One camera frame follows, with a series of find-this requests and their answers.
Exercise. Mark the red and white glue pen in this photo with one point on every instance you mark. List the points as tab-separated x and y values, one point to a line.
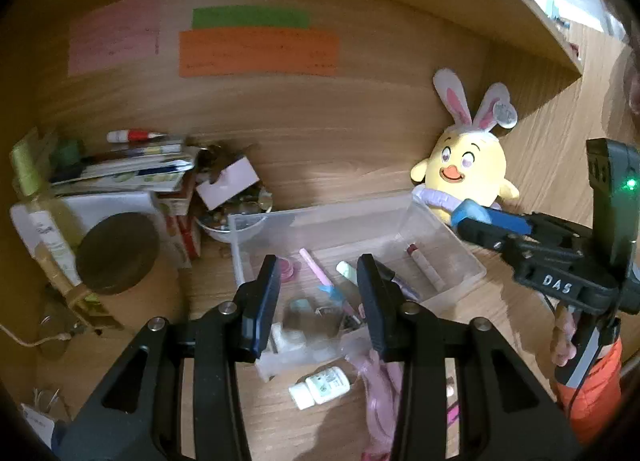
132	136

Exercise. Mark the green spray bottle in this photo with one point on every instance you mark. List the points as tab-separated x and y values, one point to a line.
47	236

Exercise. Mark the green sticky note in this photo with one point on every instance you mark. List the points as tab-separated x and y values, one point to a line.
250	17

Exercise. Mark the pink sticky note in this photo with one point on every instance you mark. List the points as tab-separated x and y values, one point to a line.
112	33

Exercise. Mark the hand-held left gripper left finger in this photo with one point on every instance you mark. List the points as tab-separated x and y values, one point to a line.
260	306

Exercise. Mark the red and white carton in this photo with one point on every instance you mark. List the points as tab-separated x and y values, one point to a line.
182	231

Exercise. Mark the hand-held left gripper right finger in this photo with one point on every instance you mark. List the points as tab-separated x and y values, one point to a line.
372	311

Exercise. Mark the blue and white box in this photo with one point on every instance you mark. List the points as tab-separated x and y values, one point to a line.
40	423

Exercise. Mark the brown ceramic mug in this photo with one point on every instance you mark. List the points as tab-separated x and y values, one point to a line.
150	301

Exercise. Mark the yellow chick plush toy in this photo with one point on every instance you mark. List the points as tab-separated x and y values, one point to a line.
467	166

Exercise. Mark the pink mesh bag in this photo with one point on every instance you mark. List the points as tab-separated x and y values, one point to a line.
380	391

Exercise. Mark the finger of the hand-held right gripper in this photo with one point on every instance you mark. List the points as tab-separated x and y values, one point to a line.
487	216
482	233

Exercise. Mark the small white bottle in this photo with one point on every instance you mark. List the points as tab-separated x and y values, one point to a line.
322	386

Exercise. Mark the white tape roll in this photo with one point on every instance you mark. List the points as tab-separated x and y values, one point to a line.
287	338

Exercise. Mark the beige tube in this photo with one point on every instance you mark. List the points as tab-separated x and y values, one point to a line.
70	291

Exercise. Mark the person's right hand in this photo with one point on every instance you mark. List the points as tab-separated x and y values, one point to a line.
562	341

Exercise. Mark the white stick with red cap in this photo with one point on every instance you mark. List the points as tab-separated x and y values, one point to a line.
427	266

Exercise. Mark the dark round mug lid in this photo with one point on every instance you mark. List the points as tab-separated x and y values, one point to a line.
117	253

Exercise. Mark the mint green tube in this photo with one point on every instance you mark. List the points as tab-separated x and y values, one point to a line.
347	272

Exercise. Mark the pink round tin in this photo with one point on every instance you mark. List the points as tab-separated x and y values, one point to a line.
287	270

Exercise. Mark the small pink box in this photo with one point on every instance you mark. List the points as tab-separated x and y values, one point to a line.
227	183

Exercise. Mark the clear plastic storage box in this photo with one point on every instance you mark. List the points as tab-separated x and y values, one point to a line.
440	241

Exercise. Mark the white ceramic bowl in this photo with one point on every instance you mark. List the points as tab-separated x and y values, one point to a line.
220	232

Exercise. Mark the pink pen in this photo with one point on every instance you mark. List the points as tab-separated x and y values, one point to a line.
320	273

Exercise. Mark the person's right forearm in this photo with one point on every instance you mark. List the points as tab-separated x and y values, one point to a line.
595	391

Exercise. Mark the stack of booklets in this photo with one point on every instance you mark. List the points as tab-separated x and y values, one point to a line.
130	168

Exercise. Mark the orange sticky note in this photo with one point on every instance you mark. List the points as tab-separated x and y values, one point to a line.
257	52

